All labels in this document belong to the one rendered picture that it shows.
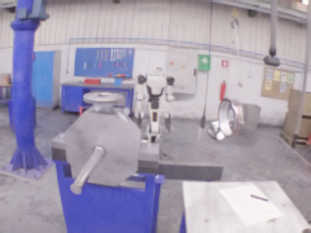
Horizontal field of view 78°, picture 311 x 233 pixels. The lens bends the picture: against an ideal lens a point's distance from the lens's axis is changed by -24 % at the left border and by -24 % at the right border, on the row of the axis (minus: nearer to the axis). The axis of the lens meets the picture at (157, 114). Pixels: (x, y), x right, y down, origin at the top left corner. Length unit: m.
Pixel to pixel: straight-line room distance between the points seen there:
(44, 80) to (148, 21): 3.43
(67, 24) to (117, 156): 6.27
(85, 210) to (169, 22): 5.69
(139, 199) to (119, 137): 0.47
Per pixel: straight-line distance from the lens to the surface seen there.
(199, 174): 1.96
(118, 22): 6.87
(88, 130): 1.47
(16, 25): 3.22
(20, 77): 3.23
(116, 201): 1.69
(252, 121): 6.64
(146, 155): 1.46
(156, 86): 3.49
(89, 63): 6.93
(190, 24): 6.69
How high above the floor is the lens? 1.68
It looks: 14 degrees down
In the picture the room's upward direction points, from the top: 5 degrees clockwise
